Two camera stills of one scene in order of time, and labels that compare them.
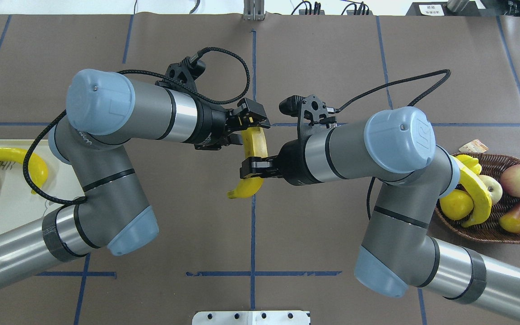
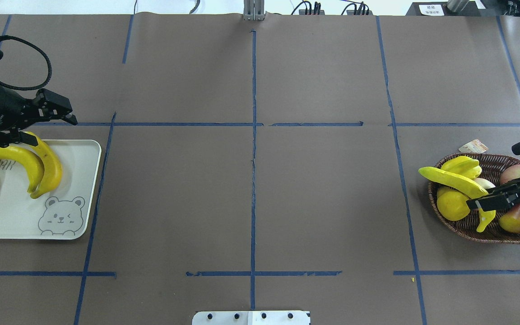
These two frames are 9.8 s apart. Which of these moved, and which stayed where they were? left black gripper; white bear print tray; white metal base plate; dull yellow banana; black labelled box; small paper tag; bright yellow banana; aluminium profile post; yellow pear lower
Moved: bright yellow banana; left black gripper; dull yellow banana
Stayed: small paper tag; white bear print tray; yellow pear lower; black labelled box; white metal base plate; aluminium profile post
